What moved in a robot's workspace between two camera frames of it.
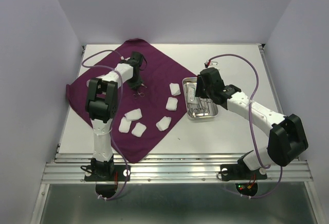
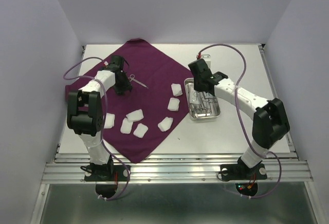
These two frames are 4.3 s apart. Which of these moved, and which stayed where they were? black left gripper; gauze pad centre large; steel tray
Moved: black left gripper
Stayed: steel tray; gauze pad centre large
